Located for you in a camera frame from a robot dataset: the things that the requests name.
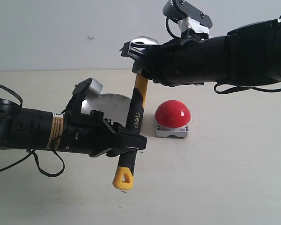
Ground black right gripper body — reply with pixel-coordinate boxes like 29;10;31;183
142;38;227;87

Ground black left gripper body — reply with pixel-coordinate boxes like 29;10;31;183
59;110;115;158

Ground yellow black claw hammer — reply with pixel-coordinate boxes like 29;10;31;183
112;36;158;191

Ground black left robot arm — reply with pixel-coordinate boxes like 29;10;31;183
0;98;147;158

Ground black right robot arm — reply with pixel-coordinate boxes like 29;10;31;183
122;19;281;87

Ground red dome push button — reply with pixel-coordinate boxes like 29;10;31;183
154;100;192;138

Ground round stainless steel plate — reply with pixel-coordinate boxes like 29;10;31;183
81;93;131;126

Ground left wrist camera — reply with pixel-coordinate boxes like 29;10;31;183
62;78;103;114

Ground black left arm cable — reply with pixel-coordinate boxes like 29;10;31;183
0;82;65;177

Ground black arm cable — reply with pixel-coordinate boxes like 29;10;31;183
214;82;281;95
0;82;65;177

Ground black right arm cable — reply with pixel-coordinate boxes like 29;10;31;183
214;82;281;95

